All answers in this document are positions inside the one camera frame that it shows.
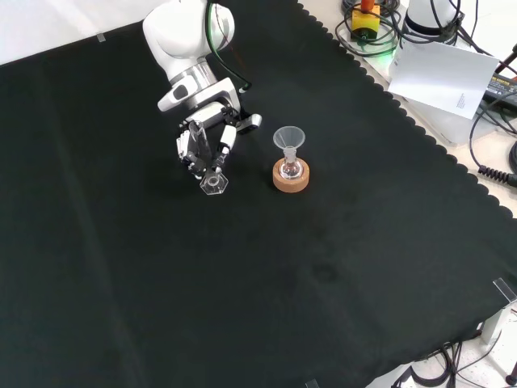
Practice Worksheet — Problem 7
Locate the pale board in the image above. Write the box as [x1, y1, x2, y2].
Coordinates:
[387, 38, 501, 120]

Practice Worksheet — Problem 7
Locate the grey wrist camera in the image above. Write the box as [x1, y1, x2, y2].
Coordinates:
[236, 113, 263, 135]

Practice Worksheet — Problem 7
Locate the clear glass graduated cylinder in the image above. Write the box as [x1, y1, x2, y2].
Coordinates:
[187, 120, 230, 197]

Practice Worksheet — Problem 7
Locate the cork ring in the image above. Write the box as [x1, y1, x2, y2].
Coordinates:
[271, 158, 311, 194]

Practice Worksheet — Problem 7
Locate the black tripod leg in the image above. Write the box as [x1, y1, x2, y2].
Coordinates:
[494, 41, 517, 76]

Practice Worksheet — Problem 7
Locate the black power adapter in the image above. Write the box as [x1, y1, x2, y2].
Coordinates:
[481, 74, 517, 109]

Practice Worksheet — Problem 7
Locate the black floor cable bundle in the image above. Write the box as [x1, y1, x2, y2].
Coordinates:
[390, 340, 506, 388]

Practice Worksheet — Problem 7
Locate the white table bracket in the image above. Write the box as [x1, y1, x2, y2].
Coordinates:
[479, 301, 517, 345]

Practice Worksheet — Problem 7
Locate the black coiled cable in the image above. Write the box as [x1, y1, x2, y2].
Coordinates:
[468, 95, 517, 186]

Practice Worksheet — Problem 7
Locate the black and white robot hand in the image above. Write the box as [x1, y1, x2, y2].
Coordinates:
[174, 101, 243, 182]

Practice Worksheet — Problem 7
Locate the clear plastic funnel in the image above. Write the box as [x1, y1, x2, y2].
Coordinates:
[272, 126, 306, 161]

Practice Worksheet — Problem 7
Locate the yellow stop button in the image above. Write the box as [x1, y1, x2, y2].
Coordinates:
[350, 0, 382, 42]

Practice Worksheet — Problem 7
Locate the black table cloth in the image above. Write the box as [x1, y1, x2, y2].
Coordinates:
[0, 0, 517, 388]

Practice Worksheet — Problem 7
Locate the green and black arm cable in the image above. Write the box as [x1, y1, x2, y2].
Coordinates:
[204, 0, 254, 95]

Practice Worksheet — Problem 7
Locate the round-bottom glass flask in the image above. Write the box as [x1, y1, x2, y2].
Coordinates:
[280, 146, 304, 181]

